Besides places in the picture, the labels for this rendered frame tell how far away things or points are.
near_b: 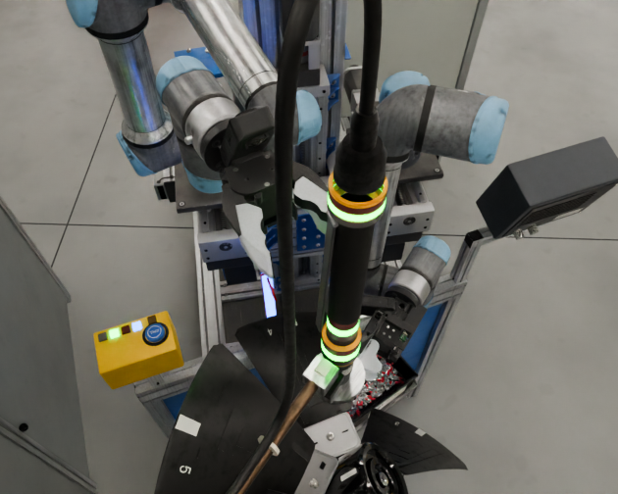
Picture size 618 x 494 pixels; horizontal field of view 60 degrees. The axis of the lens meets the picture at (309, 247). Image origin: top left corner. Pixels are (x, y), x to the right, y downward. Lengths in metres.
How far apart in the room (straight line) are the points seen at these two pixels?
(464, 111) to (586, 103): 2.75
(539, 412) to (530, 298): 0.52
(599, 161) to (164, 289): 1.85
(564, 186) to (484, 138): 0.38
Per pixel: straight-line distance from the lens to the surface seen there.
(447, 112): 0.97
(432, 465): 1.12
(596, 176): 1.35
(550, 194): 1.28
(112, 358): 1.21
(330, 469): 0.89
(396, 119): 0.97
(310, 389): 0.60
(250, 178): 0.60
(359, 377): 0.70
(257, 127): 0.56
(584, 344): 2.61
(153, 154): 1.29
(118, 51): 1.12
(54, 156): 3.29
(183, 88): 0.72
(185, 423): 0.72
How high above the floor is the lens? 2.11
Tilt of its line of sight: 54 degrees down
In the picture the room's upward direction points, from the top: straight up
